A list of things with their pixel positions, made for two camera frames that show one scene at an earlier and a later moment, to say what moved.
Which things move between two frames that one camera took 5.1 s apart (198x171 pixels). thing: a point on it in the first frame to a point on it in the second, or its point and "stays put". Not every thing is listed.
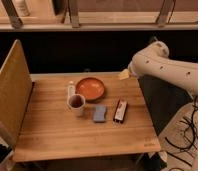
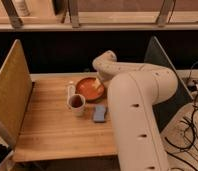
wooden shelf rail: (101, 21) stays put
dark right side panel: (164, 101) stays put
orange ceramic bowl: (92, 88) stays put
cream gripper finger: (124, 74) to (96, 84)
